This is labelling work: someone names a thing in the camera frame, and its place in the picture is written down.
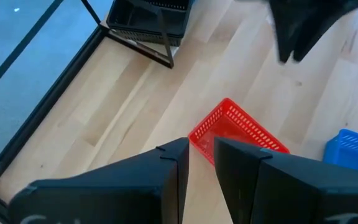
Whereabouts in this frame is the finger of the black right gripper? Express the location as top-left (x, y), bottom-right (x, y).
top-left (290, 0), bottom-right (358, 62)
top-left (268, 0), bottom-right (295, 65)

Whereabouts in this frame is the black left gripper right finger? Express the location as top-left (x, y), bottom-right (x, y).
top-left (213, 136), bottom-right (358, 224)

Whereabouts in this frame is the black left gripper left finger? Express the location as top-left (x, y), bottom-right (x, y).
top-left (7, 136), bottom-right (191, 224)

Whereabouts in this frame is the blue plastic slotted basket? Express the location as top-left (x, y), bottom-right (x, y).
top-left (323, 128), bottom-right (358, 174)

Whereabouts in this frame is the red plastic slotted basket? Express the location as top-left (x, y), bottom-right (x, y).
top-left (187, 98), bottom-right (291, 167)

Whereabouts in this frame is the black plastic slotted basket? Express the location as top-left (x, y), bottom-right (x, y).
top-left (106, 0), bottom-right (195, 38)
top-left (112, 27), bottom-right (185, 47)

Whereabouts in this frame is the black thin metal shelf frame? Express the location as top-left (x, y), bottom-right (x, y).
top-left (79, 0), bottom-right (175, 69)

